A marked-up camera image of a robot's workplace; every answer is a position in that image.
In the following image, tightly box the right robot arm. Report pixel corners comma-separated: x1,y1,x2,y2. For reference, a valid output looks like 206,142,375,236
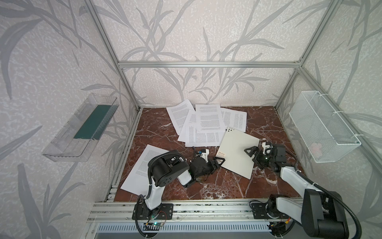
244,142,349,239

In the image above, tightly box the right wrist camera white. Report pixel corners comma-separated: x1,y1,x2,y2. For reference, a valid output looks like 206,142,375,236
262,142,272,155

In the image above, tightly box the printed sheet right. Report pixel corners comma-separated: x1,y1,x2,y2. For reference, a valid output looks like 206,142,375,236
220,108,247,132

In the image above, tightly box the printed sheet top centre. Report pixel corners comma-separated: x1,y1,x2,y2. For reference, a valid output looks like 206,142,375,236
196,104,226,133

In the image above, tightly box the printed paper sheet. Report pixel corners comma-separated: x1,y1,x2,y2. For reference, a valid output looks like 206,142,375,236
121,145,168,195

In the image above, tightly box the printed sheet back left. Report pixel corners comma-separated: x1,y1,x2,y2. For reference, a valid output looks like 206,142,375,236
166,99,195,135

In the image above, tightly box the white wire mesh basket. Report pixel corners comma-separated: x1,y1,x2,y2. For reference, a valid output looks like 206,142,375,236
289,91,362,163

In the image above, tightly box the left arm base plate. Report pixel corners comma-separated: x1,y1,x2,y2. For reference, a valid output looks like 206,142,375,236
132,203,174,220

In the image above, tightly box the folder white cover black inside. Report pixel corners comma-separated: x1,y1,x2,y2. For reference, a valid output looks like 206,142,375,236
216,127,260,179

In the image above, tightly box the clear plastic wall tray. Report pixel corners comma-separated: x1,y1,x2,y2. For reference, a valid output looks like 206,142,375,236
42,93,119,162

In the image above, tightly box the aluminium front rail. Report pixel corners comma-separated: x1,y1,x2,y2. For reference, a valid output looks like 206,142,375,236
86,200,338,223

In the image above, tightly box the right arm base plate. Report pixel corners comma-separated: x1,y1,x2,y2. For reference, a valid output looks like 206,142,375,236
249,200,289,221

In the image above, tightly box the aluminium frame horizontal bar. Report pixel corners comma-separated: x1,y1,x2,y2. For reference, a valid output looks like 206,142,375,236
118,61,300,68

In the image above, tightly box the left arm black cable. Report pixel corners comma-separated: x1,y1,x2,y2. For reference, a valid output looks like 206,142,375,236
134,151,183,237

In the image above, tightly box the printed sheet front centre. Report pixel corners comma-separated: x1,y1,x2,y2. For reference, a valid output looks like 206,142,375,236
185,124,225,147

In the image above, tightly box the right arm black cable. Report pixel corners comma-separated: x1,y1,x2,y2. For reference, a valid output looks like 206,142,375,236
286,149,362,239

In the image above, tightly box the printed sheet under pile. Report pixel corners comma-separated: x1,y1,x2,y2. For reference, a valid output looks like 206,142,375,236
178,111,197,142

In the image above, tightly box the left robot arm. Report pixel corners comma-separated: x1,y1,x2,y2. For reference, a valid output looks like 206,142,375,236
144,149,225,211

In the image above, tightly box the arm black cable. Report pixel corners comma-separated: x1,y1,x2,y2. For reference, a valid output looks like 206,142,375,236
134,151,183,237
286,149,362,239

